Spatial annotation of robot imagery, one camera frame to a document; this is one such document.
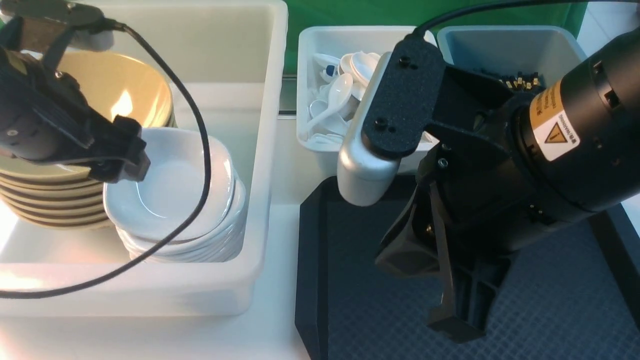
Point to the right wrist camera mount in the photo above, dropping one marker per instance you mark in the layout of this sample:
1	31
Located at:
390	120

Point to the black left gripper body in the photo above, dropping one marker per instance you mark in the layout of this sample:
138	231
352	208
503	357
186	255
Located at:
46	119

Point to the teal plastic chopstick bin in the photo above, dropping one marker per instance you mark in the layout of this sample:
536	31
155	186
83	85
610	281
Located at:
509	50

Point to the white plastic spoon bin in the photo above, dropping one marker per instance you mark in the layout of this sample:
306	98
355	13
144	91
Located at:
320	49

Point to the bundle of black chopsticks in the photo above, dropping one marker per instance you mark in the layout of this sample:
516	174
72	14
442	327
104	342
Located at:
520	82

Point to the black plastic serving tray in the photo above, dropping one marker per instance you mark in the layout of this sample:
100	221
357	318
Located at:
574	295

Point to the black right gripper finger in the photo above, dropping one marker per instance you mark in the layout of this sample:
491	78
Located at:
477	282
444	319

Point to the large white plastic tub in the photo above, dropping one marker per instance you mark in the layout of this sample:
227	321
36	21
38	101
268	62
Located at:
230	54

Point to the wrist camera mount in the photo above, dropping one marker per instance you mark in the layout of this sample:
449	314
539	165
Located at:
390	120
36	25

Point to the stack of white dishes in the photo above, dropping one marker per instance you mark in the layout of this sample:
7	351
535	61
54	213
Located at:
217	246

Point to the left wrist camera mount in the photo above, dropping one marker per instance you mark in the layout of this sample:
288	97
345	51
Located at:
36	25

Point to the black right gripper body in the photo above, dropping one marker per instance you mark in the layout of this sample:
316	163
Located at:
480	192

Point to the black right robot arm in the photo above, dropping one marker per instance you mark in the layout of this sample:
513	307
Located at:
586	127

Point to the pile of white spoons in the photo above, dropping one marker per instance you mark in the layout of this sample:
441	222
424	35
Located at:
333	104

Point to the stack of beige bowls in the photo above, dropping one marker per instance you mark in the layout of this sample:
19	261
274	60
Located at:
63	197

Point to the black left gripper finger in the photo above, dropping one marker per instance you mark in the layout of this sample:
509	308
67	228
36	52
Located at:
118	151

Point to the small white square dish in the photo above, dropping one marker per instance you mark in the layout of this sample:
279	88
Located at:
172	188

